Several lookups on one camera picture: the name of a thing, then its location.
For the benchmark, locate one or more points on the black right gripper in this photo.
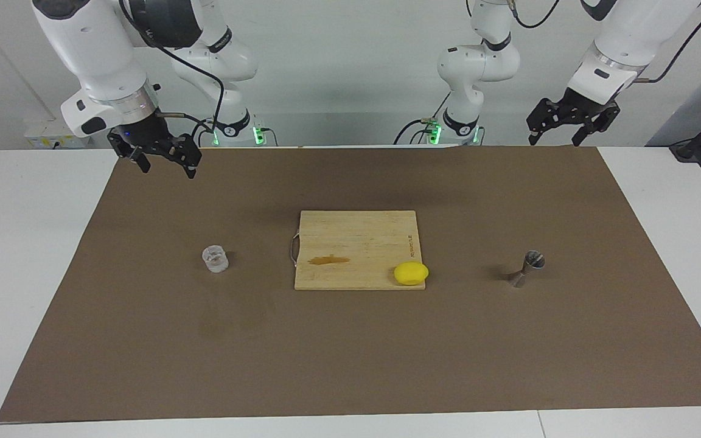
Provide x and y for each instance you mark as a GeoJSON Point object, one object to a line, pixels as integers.
{"type": "Point", "coordinates": [146, 135]}

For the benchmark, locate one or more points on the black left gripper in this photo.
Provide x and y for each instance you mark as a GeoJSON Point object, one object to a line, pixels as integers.
{"type": "Point", "coordinates": [578, 109]}

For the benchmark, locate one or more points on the clear glass cup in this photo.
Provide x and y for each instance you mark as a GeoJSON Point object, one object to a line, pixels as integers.
{"type": "Point", "coordinates": [215, 260]}

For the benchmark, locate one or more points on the steel jigger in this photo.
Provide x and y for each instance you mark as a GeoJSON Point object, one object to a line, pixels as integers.
{"type": "Point", "coordinates": [532, 261]}

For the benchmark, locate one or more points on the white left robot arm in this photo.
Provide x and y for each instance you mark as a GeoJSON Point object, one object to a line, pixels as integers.
{"type": "Point", "coordinates": [612, 55]}

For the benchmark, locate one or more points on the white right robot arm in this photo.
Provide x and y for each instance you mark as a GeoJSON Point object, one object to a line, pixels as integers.
{"type": "Point", "coordinates": [101, 55]}

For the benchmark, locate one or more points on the bamboo cutting board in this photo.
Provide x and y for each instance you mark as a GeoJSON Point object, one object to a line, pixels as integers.
{"type": "Point", "coordinates": [356, 243]}

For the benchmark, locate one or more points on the yellow lemon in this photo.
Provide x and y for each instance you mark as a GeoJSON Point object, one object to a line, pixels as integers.
{"type": "Point", "coordinates": [411, 274]}

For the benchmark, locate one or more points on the brown table mat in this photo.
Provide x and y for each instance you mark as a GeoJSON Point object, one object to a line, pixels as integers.
{"type": "Point", "coordinates": [350, 353]}

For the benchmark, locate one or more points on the white wall socket box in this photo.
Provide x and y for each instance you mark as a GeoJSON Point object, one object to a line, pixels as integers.
{"type": "Point", "coordinates": [46, 131]}

